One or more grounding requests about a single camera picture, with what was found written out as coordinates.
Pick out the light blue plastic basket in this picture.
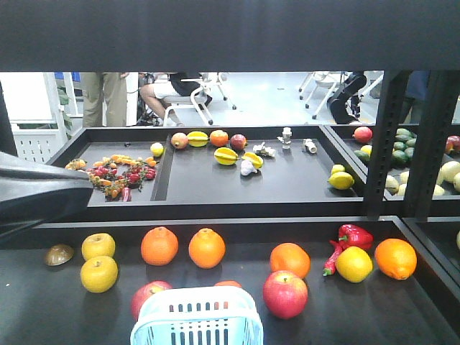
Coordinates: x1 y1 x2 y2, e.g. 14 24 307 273
130 286 264 344

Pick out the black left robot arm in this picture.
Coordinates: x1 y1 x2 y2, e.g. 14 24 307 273
1 152 93 245

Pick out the red apple behind basket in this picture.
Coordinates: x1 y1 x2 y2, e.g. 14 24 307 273
131 280 173 321

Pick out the white garlic bulb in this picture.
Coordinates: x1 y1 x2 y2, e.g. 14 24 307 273
240 160 258 176

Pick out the yellow starfruit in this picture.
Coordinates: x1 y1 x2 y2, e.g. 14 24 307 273
213 147 239 166

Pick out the orange fruit middle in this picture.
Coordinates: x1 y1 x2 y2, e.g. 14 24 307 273
188 228 226 269

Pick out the orange fruit left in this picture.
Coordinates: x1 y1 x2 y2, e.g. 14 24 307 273
141 226 179 266

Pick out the round orange fruit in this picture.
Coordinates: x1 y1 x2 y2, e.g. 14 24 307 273
270 242 311 279

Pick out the yellow lemon on tray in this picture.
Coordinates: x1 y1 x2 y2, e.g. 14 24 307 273
328 172 354 190

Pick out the black wooden produce stand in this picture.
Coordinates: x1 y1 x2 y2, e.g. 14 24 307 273
1 1 459 344

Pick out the red apple front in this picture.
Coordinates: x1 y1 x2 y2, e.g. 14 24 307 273
262 270 308 320

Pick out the red bell pepper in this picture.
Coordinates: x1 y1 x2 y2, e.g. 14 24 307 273
339 224 374 250

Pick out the red chili pepper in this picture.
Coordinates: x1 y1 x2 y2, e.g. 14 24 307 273
323 240 343 277

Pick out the yellow apple rear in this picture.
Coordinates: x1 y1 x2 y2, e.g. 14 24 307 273
81 233 116 261

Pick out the yellow apple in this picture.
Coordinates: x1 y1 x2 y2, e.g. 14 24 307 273
80 256 118 293
81 233 116 261

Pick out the yellow lemon fruit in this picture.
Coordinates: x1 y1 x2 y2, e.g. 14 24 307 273
336 247 373 283

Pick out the yellow apple front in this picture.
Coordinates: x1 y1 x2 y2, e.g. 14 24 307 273
80 256 118 293

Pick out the large orange with nub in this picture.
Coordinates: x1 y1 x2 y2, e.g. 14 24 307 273
374 238 418 280

